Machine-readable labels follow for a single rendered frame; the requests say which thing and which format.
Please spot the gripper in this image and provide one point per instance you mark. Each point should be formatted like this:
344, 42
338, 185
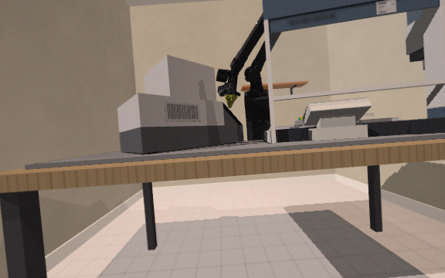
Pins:
231, 93

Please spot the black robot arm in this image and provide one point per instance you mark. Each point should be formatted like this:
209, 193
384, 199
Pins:
252, 73

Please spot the grey rack with round holes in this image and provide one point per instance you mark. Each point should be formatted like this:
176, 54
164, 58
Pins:
302, 122

